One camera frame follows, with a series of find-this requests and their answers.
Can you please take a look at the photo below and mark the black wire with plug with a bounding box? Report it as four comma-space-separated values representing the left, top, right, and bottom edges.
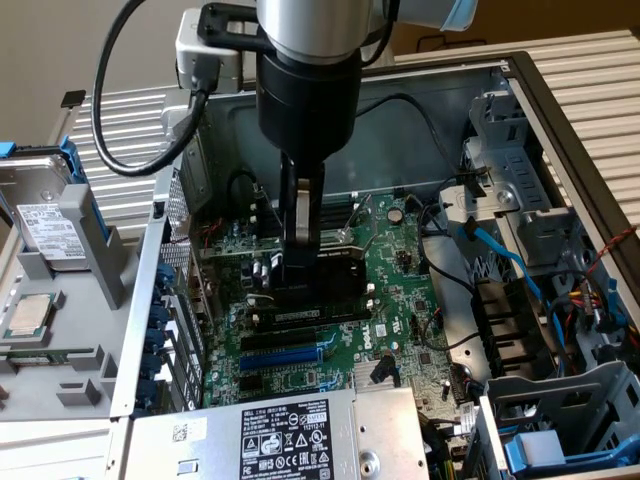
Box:
357, 93, 489, 196

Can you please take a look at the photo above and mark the blue flat wire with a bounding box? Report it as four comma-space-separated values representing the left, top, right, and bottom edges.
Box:
457, 218, 569, 351

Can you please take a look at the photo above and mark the long black expansion slot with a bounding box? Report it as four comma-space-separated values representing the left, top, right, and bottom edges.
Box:
239, 327, 319, 352

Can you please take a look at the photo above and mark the silver power supply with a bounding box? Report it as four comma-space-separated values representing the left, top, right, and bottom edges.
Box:
127, 384, 432, 480

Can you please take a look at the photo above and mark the grey disk bay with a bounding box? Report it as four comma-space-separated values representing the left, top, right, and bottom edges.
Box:
477, 359, 640, 480

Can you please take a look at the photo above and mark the thick black cable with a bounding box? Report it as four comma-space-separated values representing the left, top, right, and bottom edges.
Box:
91, 0, 214, 177

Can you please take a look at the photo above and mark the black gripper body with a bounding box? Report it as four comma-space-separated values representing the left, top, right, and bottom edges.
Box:
255, 49, 363, 167

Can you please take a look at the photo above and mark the green RAM stick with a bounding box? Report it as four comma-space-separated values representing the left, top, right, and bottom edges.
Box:
252, 302, 372, 329
0, 349, 96, 365

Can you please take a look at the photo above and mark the silver chipset heat sink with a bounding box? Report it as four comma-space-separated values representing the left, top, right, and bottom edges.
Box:
352, 360, 401, 389

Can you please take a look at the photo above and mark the coloured power wire bundle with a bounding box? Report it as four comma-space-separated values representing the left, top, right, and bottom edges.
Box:
569, 279, 609, 331

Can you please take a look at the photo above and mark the thin locking lever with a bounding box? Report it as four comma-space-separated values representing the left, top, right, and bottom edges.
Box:
253, 183, 281, 226

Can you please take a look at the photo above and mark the grey parts rack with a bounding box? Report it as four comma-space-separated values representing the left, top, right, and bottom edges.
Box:
0, 182, 132, 421

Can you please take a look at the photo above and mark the silver CPU chip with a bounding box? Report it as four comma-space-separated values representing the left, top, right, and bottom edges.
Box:
4, 293, 54, 342

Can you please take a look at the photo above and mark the red black twisted wire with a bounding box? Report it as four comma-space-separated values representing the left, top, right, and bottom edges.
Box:
169, 219, 224, 246
583, 223, 639, 281

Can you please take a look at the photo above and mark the blue expansion slot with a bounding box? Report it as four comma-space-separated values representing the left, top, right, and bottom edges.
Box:
238, 344, 322, 372

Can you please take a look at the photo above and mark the hard disk with blue carrier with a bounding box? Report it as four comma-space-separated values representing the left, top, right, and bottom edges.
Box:
0, 138, 89, 274

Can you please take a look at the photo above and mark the metal socket cover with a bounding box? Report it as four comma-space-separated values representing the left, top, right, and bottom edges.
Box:
344, 192, 377, 246

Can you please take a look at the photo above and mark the black plug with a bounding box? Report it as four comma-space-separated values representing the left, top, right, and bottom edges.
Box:
372, 349, 401, 389

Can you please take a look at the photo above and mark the green GPU card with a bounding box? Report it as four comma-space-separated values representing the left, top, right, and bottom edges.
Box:
192, 239, 369, 307

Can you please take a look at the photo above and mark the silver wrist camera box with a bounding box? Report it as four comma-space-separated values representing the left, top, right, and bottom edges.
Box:
173, 7, 245, 95

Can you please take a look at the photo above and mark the green motherboard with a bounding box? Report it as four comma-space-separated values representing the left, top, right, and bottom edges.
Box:
187, 192, 484, 451

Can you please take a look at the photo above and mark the blue disk carrier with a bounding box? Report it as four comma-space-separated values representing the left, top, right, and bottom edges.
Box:
502, 430, 640, 474

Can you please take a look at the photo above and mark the grey PC case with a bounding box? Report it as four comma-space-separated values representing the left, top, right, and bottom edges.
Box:
107, 49, 640, 480

